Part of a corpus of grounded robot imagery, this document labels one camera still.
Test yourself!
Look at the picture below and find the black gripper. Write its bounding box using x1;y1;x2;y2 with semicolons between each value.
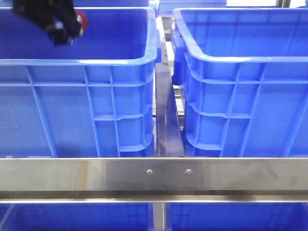
12;0;82;45

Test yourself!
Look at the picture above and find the steel lower vertical post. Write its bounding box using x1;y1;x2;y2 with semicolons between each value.
153;203;166;231

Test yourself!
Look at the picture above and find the blue crate rear left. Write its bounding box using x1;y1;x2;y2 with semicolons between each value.
0;0;155;9

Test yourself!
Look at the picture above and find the red button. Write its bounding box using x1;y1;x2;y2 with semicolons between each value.
75;11;89;36

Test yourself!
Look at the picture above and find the large blue crate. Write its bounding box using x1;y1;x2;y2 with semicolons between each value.
0;7;161;158
172;8;308;157

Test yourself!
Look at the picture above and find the steel front shelf rail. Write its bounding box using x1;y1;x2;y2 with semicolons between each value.
0;157;308;204

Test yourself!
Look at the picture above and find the blue crate rear right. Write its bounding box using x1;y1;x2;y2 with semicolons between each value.
158;0;227;16

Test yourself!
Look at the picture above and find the large blue crate left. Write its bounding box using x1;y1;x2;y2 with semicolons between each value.
0;7;161;158

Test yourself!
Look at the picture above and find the steel centre divider bar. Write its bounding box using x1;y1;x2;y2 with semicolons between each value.
155;63;185;157

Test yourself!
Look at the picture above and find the large blue crate right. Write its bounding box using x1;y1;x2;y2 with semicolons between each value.
172;8;308;157

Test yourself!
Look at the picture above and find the blue crate lower right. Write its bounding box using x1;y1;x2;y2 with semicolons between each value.
167;203;308;231

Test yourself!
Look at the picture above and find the blue crate lower left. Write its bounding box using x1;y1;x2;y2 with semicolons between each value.
0;203;154;231

